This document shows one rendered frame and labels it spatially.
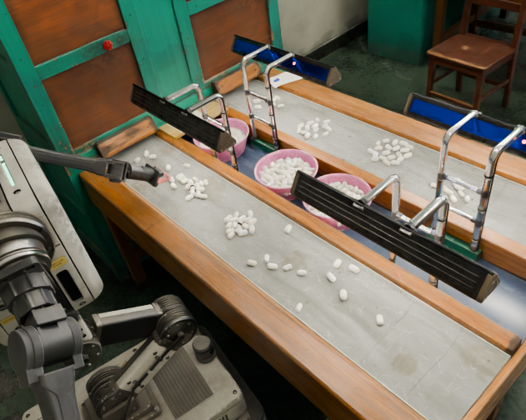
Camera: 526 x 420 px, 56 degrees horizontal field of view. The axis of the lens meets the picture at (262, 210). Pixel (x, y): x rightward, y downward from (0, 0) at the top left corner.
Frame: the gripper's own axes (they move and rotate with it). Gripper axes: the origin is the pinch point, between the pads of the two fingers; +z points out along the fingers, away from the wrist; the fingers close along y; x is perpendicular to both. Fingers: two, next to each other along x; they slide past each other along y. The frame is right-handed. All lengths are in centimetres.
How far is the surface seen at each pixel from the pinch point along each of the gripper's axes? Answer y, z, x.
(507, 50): -18, 208, -126
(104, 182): 28.5, -10.0, 15.1
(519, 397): -132, 98, 28
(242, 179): -19.1, 21.4, -10.1
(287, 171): -26.3, 37.3, -19.1
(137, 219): -5.2, -12.0, 17.4
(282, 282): -70, 4, 9
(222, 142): -32.6, -8.6, -25.5
